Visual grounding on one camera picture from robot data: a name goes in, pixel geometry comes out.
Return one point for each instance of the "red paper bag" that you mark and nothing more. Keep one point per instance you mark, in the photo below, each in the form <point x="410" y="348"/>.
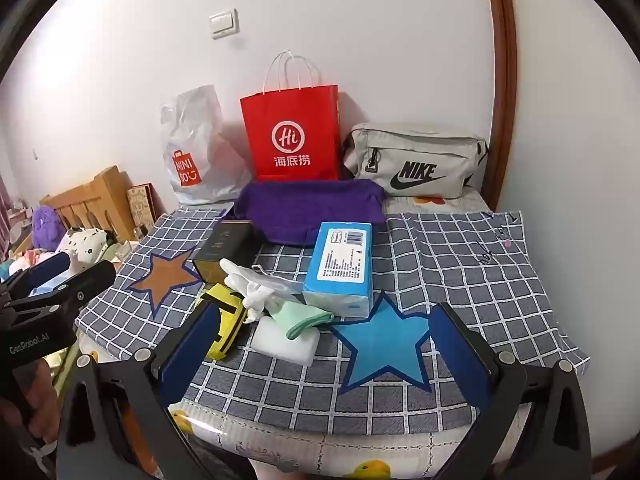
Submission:
<point x="290" y="110"/>

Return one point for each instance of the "small soft tissue pack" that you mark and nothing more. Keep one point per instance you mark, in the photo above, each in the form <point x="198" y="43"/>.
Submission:
<point x="287" y="347"/>

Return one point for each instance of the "person's left hand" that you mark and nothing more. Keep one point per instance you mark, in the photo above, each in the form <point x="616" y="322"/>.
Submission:
<point x="32" y="400"/>

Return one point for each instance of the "brown wooden door frame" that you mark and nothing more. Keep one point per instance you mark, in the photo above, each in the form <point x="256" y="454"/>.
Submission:
<point x="502" y="85"/>

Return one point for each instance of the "white plastic shopping bag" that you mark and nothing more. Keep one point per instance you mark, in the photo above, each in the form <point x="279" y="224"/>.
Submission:
<point x="200" y="125"/>

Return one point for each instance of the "small plastic packet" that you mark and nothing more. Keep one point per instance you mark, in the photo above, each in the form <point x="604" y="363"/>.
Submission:
<point x="287" y="285"/>

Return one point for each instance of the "wooden picture frame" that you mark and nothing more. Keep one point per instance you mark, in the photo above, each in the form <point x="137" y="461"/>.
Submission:
<point x="140" y="205"/>

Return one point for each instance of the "black box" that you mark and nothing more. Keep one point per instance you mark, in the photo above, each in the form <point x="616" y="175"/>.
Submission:
<point x="225" y="250"/>

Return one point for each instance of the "yellow pouch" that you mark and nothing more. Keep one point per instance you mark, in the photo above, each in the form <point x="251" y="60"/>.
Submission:
<point x="227" y="320"/>

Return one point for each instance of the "grey waist bag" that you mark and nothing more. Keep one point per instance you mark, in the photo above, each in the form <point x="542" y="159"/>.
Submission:
<point x="410" y="150"/>

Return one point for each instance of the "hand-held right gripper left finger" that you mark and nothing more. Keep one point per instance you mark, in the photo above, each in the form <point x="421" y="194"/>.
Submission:
<point x="185" y="360"/>

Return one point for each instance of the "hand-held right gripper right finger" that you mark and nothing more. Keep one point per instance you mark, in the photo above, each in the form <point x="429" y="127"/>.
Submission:
<point x="460" y="355"/>

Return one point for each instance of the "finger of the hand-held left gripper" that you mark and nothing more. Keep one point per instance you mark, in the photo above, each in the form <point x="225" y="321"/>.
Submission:
<point x="85" y="280"/>
<point x="50" y="266"/>

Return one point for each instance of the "white spotted cushion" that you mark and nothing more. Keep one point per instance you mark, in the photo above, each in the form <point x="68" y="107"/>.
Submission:
<point x="85" y="242"/>

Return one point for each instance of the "wooden headboard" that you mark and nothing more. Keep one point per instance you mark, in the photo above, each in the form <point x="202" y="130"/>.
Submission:
<point x="95" y="195"/>

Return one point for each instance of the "purple plush toy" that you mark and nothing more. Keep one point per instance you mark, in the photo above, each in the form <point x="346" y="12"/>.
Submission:
<point x="46" y="225"/>

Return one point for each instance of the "white rabbit plush toy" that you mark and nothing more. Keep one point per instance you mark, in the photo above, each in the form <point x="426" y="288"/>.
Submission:
<point x="256" y="302"/>

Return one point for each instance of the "grey checked star blanket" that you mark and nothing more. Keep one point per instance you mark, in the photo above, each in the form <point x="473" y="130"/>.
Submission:
<point x="450" y="270"/>

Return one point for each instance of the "green cloth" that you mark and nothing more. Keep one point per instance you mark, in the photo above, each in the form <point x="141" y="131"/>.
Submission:
<point x="295" y="317"/>

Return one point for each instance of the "blue tissue pack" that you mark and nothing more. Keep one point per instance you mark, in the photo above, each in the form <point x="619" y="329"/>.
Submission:
<point x="340" y="260"/>

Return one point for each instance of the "white light switch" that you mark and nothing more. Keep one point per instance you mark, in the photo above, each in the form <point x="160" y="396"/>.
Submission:
<point x="224" y="22"/>

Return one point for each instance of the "purple towel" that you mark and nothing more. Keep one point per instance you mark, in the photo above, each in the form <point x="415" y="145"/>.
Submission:
<point x="300" y="210"/>

